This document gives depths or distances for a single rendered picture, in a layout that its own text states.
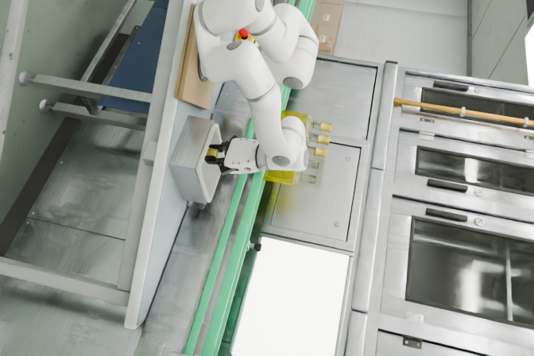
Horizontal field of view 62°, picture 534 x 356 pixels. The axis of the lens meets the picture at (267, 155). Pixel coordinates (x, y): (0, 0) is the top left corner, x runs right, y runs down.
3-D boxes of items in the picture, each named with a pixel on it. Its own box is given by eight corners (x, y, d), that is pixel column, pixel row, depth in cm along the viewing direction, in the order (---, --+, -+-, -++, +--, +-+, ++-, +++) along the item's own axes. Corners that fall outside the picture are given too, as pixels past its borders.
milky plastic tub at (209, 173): (183, 200, 142) (210, 206, 140) (168, 164, 123) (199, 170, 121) (201, 155, 150) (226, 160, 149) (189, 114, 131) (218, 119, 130)
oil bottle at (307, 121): (257, 125, 174) (312, 135, 171) (257, 117, 169) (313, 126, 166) (261, 114, 177) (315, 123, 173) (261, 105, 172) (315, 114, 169)
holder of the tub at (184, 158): (186, 207, 146) (208, 211, 145) (168, 163, 123) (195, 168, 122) (202, 163, 155) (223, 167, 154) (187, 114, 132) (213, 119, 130)
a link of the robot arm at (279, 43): (242, 39, 113) (257, -8, 120) (286, 92, 131) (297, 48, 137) (274, 32, 108) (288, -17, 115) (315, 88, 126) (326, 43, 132)
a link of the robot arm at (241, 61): (287, 54, 113) (238, 66, 121) (249, -22, 101) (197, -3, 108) (269, 95, 103) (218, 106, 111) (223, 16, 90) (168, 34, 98)
